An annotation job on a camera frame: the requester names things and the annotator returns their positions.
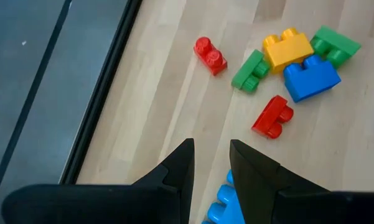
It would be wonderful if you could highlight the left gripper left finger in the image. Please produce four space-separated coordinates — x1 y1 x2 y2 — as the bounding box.
1 138 196 224

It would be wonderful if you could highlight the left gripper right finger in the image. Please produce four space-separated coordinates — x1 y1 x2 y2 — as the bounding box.
229 139 374 224

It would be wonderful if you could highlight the blue long block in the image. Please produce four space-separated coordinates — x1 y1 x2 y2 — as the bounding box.
201 169 246 224

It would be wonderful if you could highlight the red small block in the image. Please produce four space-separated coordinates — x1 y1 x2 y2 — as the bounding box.
193 36 228 77
251 95 294 140

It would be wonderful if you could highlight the blue medium block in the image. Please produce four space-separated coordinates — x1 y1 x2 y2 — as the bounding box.
282 54 342 103

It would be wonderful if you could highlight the green small block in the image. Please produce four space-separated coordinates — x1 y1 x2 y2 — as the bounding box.
231 49 271 94
309 25 362 70

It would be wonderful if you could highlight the yellow medium block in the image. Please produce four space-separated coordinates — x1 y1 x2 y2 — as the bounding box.
262 27 315 75

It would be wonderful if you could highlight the black metal table frame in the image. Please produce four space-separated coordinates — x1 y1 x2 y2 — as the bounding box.
58 0 144 185

